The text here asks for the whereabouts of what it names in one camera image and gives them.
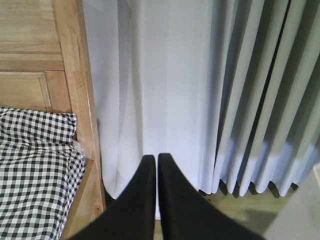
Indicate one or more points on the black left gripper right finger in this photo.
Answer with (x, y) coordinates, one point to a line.
(186, 215)

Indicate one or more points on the light grey curtain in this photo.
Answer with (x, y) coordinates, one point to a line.
(230, 88)

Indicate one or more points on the black white checkered bedding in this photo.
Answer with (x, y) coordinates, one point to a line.
(40, 173)

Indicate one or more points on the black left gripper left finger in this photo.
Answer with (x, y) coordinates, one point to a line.
(132, 215)

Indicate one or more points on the wooden bed frame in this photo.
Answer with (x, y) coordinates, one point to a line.
(45, 65)

